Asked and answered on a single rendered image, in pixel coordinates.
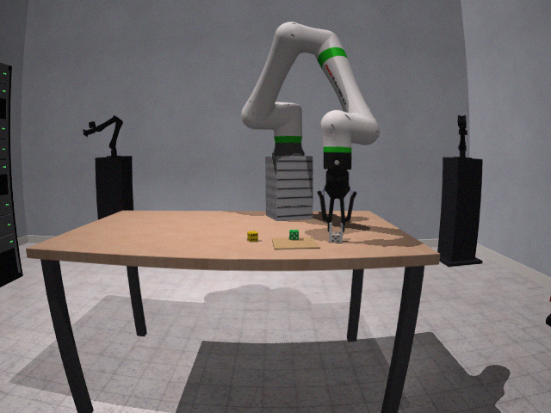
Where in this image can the yellow die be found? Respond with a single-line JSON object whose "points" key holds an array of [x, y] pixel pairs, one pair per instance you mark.
{"points": [[252, 236]]}

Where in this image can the tan flat mat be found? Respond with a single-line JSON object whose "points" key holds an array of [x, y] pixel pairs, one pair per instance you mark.
{"points": [[284, 243]]}

